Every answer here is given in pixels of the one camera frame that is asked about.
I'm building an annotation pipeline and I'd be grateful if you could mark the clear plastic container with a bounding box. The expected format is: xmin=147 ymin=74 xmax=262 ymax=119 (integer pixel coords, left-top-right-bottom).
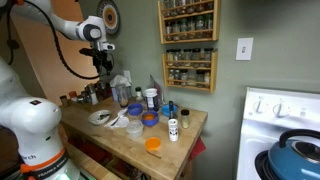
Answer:
xmin=126 ymin=120 xmax=143 ymax=138

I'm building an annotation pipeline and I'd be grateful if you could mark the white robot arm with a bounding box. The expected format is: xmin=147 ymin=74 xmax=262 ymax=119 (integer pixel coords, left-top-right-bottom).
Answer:
xmin=0 ymin=0 xmax=115 ymax=180

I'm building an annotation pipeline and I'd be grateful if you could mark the white plate with utensil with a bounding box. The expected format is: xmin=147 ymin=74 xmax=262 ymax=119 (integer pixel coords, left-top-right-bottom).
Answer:
xmin=88 ymin=110 xmax=111 ymax=125

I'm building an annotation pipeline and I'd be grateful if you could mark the light blue plastic bowl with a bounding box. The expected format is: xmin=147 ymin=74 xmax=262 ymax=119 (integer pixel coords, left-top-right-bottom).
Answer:
xmin=161 ymin=105 xmax=178 ymax=117

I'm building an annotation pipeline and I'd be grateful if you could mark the upper wooden spice rack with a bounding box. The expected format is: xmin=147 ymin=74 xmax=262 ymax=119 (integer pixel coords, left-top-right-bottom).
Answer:
xmin=158 ymin=0 xmax=220 ymax=44

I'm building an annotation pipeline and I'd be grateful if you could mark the blue bowl with handle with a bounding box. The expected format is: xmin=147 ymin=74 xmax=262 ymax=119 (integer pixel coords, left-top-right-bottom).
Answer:
xmin=142 ymin=111 xmax=159 ymax=126

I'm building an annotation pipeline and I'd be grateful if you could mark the white patterned shaker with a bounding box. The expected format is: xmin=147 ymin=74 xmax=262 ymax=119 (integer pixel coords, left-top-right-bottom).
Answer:
xmin=168 ymin=119 xmax=179 ymax=142

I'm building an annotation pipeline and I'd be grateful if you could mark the glass tumbler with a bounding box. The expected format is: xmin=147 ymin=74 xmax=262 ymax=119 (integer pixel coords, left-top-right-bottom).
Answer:
xmin=116 ymin=84 xmax=129 ymax=108

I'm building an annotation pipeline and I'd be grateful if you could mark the wooden spice rack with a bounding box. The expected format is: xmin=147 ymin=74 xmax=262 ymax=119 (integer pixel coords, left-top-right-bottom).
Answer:
xmin=158 ymin=0 xmax=220 ymax=44
xmin=162 ymin=48 xmax=218 ymax=93

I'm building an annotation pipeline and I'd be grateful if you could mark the white stove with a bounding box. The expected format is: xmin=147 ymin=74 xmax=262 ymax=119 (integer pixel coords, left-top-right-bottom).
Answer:
xmin=236 ymin=88 xmax=320 ymax=180

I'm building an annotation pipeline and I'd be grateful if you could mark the wooden butcher block cart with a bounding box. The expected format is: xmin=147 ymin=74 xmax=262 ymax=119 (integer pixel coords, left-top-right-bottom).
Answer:
xmin=61 ymin=98 xmax=208 ymax=180

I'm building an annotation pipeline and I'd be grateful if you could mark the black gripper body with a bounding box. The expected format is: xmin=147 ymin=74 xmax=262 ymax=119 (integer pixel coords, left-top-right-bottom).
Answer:
xmin=79 ymin=48 xmax=112 ymax=67

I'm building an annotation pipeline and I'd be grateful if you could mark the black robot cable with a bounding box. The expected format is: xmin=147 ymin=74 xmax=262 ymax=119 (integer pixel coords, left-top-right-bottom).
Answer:
xmin=5 ymin=0 xmax=111 ymax=81

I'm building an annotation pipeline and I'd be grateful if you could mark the tissue box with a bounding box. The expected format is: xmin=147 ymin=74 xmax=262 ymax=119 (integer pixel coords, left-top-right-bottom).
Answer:
xmin=110 ymin=75 xmax=131 ymax=101

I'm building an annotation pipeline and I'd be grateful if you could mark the glass spice jar black lid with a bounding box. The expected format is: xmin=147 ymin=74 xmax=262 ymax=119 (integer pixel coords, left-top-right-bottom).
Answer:
xmin=181 ymin=109 xmax=190 ymax=129

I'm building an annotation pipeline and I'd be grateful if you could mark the red cloth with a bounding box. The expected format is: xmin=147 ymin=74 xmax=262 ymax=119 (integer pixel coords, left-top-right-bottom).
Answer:
xmin=189 ymin=138 xmax=206 ymax=161

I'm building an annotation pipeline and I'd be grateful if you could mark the white light switch plate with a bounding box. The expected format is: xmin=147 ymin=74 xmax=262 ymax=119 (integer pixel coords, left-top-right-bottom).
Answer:
xmin=236 ymin=38 xmax=254 ymax=61

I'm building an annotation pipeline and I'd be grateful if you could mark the large dark jar white lid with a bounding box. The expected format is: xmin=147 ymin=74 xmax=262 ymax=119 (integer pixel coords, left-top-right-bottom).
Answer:
xmin=144 ymin=88 xmax=159 ymax=111

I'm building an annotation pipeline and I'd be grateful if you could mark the decorative round wall plate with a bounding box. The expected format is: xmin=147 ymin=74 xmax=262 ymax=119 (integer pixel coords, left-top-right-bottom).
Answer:
xmin=97 ymin=0 xmax=120 ymax=35

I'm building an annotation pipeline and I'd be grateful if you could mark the white paper napkin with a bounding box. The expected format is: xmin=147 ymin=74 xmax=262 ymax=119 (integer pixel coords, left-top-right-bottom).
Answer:
xmin=106 ymin=108 xmax=129 ymax=129

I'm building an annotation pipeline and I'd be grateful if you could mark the lower wooden spice rack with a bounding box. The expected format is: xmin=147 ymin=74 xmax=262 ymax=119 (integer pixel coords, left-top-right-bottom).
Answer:
xmin=162 ymin=48 xmax=218 ymax=93

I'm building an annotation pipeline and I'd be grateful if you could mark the small orange cup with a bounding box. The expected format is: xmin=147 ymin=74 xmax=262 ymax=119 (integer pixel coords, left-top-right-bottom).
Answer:
xmin=145 ymin=137 xmax=161 ymax=151

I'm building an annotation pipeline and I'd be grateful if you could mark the blue pot with lid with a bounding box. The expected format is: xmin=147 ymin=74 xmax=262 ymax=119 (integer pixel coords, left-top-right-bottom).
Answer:
xmin=255 ymin=129 xmax=320 ymax=180

